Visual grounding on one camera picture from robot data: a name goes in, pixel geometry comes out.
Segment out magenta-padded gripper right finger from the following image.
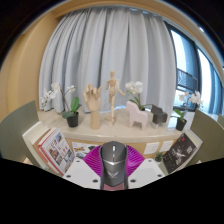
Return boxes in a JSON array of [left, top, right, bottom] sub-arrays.
[[125, 144, 166, 188]]

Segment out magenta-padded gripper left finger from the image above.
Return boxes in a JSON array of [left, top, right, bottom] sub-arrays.
[[62, 144, 104, 190]]

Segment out dark grey computer mouse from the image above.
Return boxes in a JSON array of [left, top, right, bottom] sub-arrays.
[[99, 140, 129, 191]]

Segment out red and white magazine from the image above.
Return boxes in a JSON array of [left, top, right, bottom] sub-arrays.
[[37, 127, 76, 177]]

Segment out black hardcover book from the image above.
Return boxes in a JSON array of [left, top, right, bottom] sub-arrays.
[[162, 132, 198, 174]]

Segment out white orchid in black pot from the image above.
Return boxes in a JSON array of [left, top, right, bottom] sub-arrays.
[[39, 82, 82, 128], [172, 90, 204, 132]]

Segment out pink wooden horse figure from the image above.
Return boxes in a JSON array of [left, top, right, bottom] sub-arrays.
[[125, 100, 149, 131]]

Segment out dark wooden horse figure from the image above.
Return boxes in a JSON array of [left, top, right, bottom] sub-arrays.
[[150, 104, 169, 129]]

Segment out stack of leaning books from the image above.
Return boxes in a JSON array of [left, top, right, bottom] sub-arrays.
[[21, 121, 64, 174]]

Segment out white leaning books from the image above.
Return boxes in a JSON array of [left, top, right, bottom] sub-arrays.
[[181, 129, 204, 151]]

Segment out wooden hand model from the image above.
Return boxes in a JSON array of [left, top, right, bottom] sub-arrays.
[[82, 83, 104, 131]]

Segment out white orchid plant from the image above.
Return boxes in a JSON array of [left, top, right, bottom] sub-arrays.
[[124, 80, 152, 111]]

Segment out wooden artist mannequin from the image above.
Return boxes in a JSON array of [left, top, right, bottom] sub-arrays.
[[104, 69, 126, 126]]

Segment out grey curtain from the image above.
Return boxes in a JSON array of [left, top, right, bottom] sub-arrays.
[[38, 7, 178, 116]]

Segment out white wall socket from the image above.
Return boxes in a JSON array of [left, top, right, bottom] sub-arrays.
[[143, 141, 161, 156], [160, 140, 175, 153]]

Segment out window with dark frame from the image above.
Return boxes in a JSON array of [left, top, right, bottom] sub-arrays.
[[164, 21, 224, 116]]

